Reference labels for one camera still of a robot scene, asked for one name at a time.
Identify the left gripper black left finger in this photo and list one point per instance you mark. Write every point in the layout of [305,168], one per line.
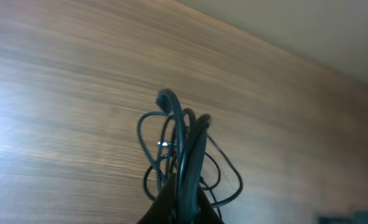
[162,208]

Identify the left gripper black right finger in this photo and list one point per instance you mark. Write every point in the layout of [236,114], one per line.
[206,215]

